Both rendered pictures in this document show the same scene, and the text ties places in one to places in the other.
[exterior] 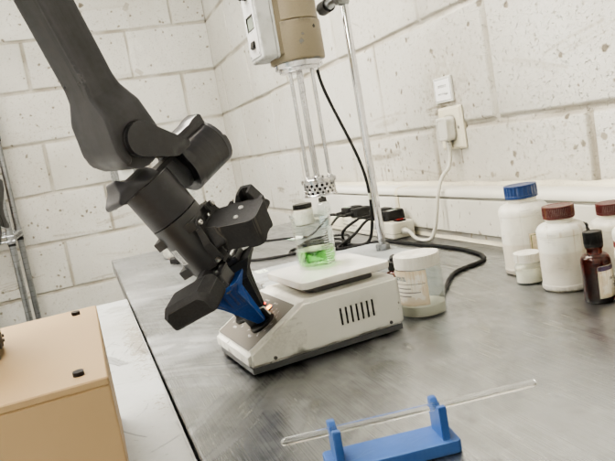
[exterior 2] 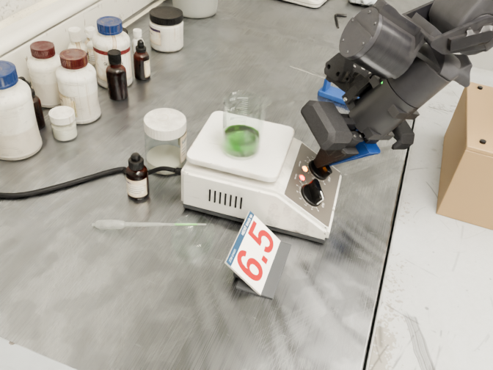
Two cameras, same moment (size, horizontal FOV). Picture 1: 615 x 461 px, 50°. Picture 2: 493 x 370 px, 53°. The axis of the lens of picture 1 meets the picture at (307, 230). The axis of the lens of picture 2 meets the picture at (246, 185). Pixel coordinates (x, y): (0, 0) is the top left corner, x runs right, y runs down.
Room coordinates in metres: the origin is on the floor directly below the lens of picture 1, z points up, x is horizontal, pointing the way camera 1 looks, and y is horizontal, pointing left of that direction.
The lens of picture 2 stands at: (1.24, 0.30, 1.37)
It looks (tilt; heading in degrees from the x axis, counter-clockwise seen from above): 40 degrees down; 214
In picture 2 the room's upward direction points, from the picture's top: 6 degrees clockwise
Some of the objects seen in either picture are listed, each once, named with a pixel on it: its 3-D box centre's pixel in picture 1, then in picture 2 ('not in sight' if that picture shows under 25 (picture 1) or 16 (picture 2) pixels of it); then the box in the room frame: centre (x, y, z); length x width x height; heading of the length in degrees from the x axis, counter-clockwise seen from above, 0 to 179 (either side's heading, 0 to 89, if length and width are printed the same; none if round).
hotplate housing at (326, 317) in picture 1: (313, 308); (258, 173); (0.79, 0.01, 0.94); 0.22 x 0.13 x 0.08; 113
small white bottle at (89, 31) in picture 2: not in sight; (92, 46); (0.71, -0.45, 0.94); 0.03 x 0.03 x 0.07
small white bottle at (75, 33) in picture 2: not in sight; (78, 52); (0.75, -0.43, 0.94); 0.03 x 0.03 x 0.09
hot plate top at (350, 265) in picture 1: (326, 270); (242, 144); (0.80, -0.01, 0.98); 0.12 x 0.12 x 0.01; 23
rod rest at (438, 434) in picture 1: (388, 435); (346, 92); (0.47, -0.03, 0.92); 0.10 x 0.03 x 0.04; 98
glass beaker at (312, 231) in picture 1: (311, 238); (245, 125); (0.82, 0.00, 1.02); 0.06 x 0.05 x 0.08; 139
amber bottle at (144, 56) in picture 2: not in sight; (141, 59); (0.68, -0.35, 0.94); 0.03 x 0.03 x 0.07
